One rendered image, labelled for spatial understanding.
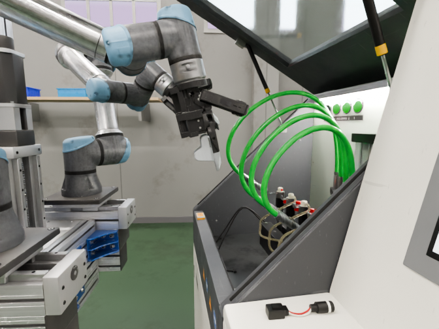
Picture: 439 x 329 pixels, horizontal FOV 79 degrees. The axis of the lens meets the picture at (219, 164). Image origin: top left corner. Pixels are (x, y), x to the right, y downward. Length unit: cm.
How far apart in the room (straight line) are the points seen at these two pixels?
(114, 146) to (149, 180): 251
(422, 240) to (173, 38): 55
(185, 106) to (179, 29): 15
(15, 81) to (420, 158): 101
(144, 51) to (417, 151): 52
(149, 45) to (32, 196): 68
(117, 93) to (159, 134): 266
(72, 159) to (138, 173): 259
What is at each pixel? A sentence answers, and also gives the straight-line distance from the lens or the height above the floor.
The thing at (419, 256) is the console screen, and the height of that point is 113.
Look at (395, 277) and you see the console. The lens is 52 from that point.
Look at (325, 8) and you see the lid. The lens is 86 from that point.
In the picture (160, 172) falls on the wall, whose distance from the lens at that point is 367.
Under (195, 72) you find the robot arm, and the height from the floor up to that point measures 143.
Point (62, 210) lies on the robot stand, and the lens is 124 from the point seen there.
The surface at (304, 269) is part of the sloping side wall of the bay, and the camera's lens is 60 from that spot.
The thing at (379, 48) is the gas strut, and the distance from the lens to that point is 65.
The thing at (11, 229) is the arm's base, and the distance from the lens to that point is 79.
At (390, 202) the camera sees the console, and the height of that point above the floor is 119.
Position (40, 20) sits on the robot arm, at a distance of 75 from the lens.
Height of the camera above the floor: 131
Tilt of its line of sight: 8 degrees down
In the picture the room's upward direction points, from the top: straight up
